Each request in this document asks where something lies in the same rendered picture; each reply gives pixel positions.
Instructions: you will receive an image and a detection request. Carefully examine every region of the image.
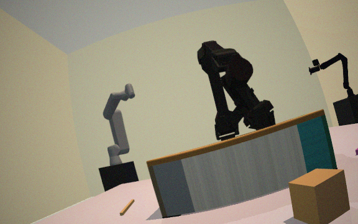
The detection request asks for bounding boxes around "tan wooden stick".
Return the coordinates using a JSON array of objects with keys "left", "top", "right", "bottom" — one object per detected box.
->
[{"left": 120, "top": 199, "right": 135, "bottom": 216}]

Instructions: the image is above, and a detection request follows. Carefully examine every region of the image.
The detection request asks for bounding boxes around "tan cardboard box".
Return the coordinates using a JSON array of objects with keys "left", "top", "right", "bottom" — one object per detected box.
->
[{"left": 288, "top": 169, "right": 350, "bottom": 224}]

